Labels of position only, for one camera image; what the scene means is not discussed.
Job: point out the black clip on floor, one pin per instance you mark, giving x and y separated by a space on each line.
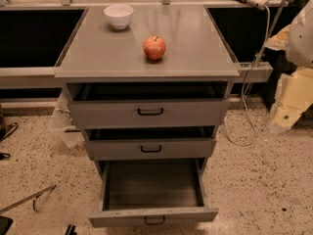
71 230

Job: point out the grey drawer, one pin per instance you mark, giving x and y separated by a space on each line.
152 192
150 143
144 104

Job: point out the grey top drawer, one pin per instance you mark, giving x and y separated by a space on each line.
144 104

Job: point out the red apple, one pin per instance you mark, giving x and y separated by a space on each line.
154 47

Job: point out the grey middle drawer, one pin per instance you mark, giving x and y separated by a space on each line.
150 143

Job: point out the metal rod on floor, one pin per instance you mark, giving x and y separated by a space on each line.
28 198

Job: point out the black device bottom left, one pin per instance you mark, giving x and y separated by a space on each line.
5 224

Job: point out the grey drawer cabinet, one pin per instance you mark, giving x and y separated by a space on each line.
194 52

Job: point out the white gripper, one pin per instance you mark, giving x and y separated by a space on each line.
300 43

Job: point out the white ceramic bowl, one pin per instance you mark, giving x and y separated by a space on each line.
119 16

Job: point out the grey bottom drawer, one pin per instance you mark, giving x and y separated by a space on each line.
152 192

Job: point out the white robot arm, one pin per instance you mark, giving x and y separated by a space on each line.
300 44

